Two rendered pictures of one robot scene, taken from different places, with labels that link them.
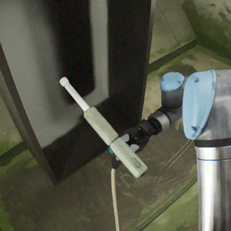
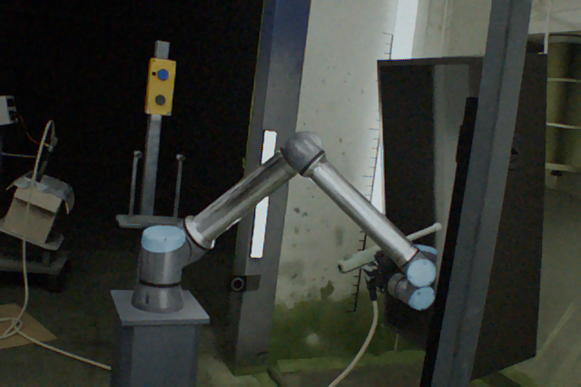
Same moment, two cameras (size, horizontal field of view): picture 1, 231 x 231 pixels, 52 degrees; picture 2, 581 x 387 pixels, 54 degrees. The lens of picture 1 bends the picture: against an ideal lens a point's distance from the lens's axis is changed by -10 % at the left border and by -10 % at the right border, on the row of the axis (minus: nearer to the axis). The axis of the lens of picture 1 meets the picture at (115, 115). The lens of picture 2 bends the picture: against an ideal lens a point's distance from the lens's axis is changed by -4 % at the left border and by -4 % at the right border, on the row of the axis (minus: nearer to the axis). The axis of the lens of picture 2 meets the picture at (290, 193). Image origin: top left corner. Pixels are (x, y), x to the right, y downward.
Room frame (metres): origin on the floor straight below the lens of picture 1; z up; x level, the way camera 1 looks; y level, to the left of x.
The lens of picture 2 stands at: (0.53, -2.28, 1.37)
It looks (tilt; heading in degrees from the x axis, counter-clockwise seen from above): 8 degrees down; 97
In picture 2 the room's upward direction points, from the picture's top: 7 degrees clockwise
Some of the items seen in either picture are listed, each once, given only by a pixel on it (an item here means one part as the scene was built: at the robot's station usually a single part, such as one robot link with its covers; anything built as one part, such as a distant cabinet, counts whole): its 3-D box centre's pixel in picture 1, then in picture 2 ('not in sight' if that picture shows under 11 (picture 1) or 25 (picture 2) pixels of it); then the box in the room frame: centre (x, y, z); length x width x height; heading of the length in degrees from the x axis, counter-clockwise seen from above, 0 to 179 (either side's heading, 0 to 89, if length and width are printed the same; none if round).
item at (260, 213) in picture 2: not in sight; (262, 194); (0.05, 0.54, 0.96); 0.06 x 0.02 x 0.63; 31
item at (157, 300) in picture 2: not in sight; (159, 291); (-0.14, -0.33, 0.69); 0.19 x 0.19 x 0.10
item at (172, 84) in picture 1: (174, 89); (422, 263); (0.77, -0.25, 0.91); 0.12 x 0.09 x 0.12; 84
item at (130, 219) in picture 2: not in sight; (155, 187); (-0.43, 0.35, 0.95); 0.26 x 0.15 x 0.32; 31
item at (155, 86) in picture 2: not in sight; (160, 87); (-0.49, 0.43, 1.42); 0.12 x 0.06 x 0.26; 31
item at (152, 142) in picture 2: not in sight; (146, 208); (-0.52, 0.48, 0.82); 0.06 x 0.06 x 1.64; 31
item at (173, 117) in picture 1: (171, 111); (415, 292); (0.76, -0.23, 0.80); 0.12 x 0.09 x 0.10; 124
